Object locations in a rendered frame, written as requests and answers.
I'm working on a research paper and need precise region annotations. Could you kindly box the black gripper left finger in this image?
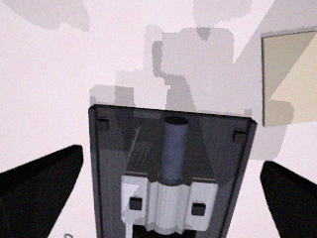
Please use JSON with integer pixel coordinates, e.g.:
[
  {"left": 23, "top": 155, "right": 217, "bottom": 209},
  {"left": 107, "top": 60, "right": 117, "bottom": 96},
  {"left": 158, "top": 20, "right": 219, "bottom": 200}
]
[{"left": 0, "top": 144, "right": 83, "bottom": 238}]

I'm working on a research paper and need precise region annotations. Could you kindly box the beige flat rectangular plate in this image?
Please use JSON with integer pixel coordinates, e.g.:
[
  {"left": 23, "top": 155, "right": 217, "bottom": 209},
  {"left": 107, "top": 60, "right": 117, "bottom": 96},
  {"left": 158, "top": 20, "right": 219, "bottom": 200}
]
[{"left": 261, "top": 30, "right": 317, "bottom": 128}]

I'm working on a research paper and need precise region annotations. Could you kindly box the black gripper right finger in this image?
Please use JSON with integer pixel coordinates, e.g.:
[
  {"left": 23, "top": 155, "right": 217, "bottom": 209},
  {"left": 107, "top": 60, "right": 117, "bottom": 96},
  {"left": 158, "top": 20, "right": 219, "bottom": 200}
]
[{"left": 260, "top": 161, "right": 317, "bottom": 238}]

